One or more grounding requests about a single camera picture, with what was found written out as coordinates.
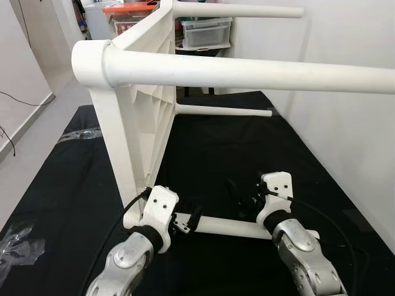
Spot clear plastic wrap piece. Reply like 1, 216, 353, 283
59, 126, 103, 142

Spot white standing appliance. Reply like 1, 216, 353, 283
83, 0, 112, 41

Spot white plastic table top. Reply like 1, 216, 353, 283
71, 0, 180, 230

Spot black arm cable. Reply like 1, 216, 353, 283
264, 190, 360, 292
80, 188, 152, 296

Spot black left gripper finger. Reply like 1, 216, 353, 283
188, 197, 205, 234

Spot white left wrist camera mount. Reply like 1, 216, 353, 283
141, 185, 180, 239

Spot clear container green lid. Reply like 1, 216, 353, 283
179, 17, 234, 50

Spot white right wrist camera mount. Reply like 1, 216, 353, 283
256, 171, 294, 232

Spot black wall cable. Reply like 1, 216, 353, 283
0, 91, 54, 156

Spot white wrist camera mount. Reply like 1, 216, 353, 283
256, 171, 294, 232
141, 185, 180, 239

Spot white plastic table leg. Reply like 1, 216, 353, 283
102, 44, 395, 94
176, 213, 322, 241
172, 2, 305, 19
175, 103, 273, 118

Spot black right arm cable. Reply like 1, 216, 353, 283
264, 190, 360, 292

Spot clear crinkled tape patch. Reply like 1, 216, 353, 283
0, 223, 46, 273

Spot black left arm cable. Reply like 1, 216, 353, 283
80, 188, 152, 296

